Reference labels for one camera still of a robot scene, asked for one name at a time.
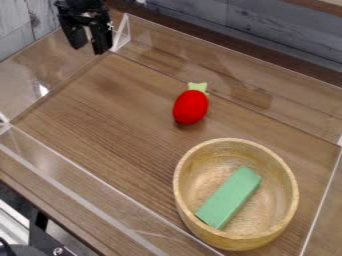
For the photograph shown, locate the green rectangular block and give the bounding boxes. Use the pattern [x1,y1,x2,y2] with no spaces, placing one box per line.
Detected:
[195,166,262,230]

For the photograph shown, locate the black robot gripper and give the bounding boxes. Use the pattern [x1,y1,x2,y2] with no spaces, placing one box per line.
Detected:
[55,0,112,55]

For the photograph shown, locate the black metal table frame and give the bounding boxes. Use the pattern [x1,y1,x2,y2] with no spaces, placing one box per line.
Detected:
[28,210,78,256]

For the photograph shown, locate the oval wooden bowl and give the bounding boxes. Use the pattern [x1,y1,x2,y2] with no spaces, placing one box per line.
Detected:
[172,138,299,251]

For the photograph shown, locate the black cable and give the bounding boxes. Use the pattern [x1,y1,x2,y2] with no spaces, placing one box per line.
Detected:
[0,234,19,256]

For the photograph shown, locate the clear acrylic enclosure walls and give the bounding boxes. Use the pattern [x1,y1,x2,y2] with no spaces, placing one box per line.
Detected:
[0,15,342,256]

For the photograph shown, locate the red plush radish toy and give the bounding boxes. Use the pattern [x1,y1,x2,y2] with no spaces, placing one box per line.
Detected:
[172,82,208,125]

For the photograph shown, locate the clear acrylic corner bracket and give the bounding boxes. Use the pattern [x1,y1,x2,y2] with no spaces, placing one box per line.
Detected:
[110,13,131,52]

